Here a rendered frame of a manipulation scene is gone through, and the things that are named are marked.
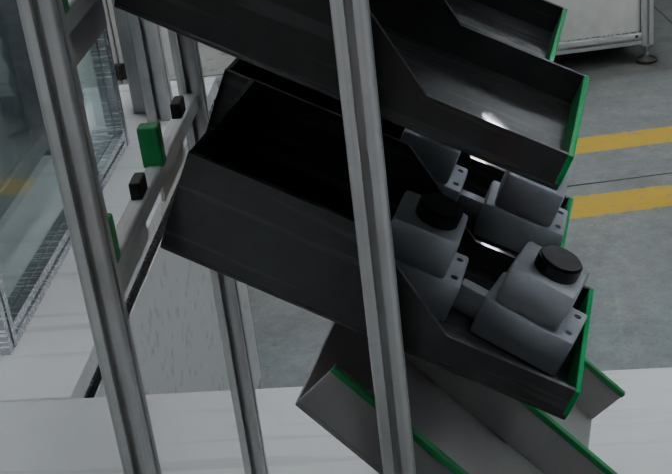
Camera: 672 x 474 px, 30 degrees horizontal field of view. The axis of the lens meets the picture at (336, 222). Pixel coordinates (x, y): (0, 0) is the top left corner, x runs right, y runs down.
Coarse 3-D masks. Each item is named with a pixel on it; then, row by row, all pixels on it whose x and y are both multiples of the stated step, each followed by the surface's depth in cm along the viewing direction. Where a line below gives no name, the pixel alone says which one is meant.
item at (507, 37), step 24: (456, 0) 95; (480, 0) 96; (504, 0) 96; (528, 0) 95; (480, 24) 93; (504, 24) 94; (528, 24) 96; (552, 24) 96; (528, 48) 92; (552, 48) 87
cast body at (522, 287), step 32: (544, 256) 80; (576, 256) 82; (480, 288) 84; (512, 288) 81; (544, 288) 80; (576, 288) 80; (480, 320) 82; (512, 320) 81; (544, 320) 80; (576, 320) 83; (512, 352) 82; (544, 352) 81
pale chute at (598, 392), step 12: (588, 360) 109; (588, 372) 109; (600, 372) 109; (588, 384) 110; (600, 384) 110; (612, 384) 109; (588, 396) 111; (600, 396) 110; (612, 396) 110; (576, 408) 111; (588, 408) 111; (600, 408) 111; (564, 420) 108; (576, 420) 110; (588, 420) 111; (576, 432) 108; (588, 432) 110; (588, 444) 108
